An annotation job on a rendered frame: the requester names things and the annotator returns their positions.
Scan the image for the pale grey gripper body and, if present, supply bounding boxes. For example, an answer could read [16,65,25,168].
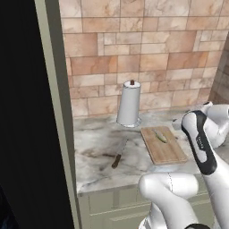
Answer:
[172,118,184,131]

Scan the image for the wooden cutting board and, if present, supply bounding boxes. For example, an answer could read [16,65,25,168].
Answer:
[140,125,189,166]

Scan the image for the grey-green fridge housing panel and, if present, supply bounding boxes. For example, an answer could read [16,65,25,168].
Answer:
[33,0,82,229]

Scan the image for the black fridge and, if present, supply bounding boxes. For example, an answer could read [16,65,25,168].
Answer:
[0,0,76,229]

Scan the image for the green vegetable piece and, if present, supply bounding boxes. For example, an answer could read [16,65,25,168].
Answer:
[151,128,169,144]

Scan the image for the white paper towel roll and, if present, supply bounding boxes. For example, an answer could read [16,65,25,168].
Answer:
[115,79,143,129]

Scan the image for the grey-green drawer front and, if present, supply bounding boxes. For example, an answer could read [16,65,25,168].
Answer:
[88,187,152,216]
[191,175,215,209]

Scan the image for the grey-green cupboard door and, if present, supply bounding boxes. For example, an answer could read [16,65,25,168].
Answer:
[89,210,151,229]

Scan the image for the knife with brown handle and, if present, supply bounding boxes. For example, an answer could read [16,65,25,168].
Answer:
[111,138,130,170]

